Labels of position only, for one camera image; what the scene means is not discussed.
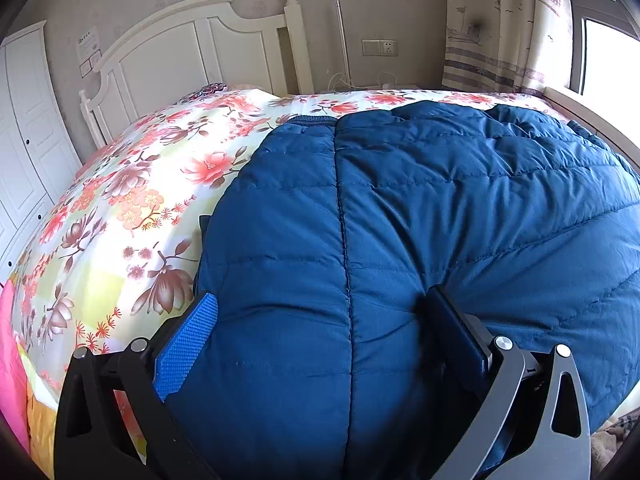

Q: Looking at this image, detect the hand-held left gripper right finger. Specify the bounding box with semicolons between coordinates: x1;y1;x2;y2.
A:
422;285;593;480

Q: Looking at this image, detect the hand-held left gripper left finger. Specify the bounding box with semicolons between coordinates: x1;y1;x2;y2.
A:
54;292;221;480

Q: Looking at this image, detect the blue puffer jacket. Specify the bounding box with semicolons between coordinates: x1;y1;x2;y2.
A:
192;100;640;480

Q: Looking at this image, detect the yellow cloth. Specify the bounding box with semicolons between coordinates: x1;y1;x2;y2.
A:
25;392;148;468

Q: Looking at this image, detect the pink cloth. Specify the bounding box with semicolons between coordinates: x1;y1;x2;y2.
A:
0;280;31;456

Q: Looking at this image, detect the floral bed sheet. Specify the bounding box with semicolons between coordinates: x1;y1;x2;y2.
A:
10;87;576;480

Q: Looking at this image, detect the beige window ledge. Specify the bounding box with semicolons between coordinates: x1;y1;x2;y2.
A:
542;85;640;161

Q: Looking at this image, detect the purple patterned pillow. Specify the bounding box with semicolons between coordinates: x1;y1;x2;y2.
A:
192;82;231;99

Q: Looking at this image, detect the white wardrobe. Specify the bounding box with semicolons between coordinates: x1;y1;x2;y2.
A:
0;20;83;271

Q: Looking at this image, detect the white wooden headboard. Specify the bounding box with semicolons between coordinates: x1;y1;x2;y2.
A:
79;0;316;148

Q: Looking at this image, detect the striped patterned curtain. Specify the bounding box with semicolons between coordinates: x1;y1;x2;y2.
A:
442;0;581;97

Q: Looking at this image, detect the white pole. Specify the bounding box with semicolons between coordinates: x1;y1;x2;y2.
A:
334;0;353;92

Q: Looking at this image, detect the window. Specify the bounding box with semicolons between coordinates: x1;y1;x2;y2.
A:
565;0;640;111

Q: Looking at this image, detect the white cable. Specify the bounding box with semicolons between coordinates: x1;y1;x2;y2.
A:
327;71;401;92

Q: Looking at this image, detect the beige wall socket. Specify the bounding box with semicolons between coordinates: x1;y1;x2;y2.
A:
361;37;399;57

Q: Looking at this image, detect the white paper wall notice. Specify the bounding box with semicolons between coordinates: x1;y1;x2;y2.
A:
76;30;103;78

